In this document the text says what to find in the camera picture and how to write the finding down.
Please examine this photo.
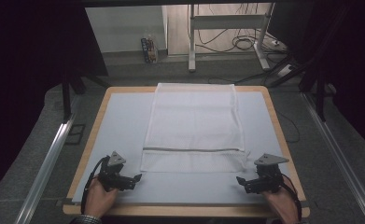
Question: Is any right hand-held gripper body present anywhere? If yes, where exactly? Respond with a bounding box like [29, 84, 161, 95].
[246, 153, 290, 194]

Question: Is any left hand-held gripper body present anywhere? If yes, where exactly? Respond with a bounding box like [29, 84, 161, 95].
[96, 150, 132, 192]

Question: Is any white mesh laundry bag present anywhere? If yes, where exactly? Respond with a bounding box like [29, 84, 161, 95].
[139, 82, 252, 174]

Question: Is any person's left hand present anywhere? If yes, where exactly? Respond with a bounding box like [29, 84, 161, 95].
[83, 178, 119, 219]

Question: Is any person's right hand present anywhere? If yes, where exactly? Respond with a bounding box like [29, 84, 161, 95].
[261, 186, 300, 224]

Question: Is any plaid shirt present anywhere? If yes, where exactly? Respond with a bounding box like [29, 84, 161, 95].
[68, 214, 104, 224]

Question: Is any white table mat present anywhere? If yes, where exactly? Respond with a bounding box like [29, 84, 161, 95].
[72, 91, 300, 206]

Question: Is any black metal stand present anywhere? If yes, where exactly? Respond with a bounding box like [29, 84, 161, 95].
[60, 71, 109, 124]
[267, 55, 330, 122]

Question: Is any white power strip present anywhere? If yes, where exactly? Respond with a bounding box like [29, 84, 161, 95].
[276, 63, 295, 78]

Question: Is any blue snack packet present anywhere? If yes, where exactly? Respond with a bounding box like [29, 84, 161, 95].
[140, 31, 160, 64]

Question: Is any black curtain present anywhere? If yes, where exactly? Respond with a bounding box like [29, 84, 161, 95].
[295, 0, 365, 157]
[0, 0, 109, 203]

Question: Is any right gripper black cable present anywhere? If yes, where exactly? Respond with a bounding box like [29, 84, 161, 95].
[281, 173, 303, 222]

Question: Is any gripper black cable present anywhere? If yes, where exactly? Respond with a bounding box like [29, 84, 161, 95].
[281, 173, 303, 222]
[80, 156, 109, 215]

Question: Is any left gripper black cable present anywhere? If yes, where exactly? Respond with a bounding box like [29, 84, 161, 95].
[80, 156, 109, 215]

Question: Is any thin black floor cable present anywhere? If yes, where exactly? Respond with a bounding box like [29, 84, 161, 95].
[276, 110, 302, 145]

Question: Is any black rectangular floor frame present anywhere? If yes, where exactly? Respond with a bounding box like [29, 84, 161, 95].
[63, 123, 87, 146]

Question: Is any aluminium rail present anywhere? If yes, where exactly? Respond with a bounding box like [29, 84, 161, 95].
[13, 113, 78, 224]
[301, 92, 365, 224]

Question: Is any tangle of black floor cables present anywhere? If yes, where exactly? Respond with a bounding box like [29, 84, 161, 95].
[195, 3, 288, 54]

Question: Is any white metal desk frame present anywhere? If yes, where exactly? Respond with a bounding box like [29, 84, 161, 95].
[188, 3, 276, 73]

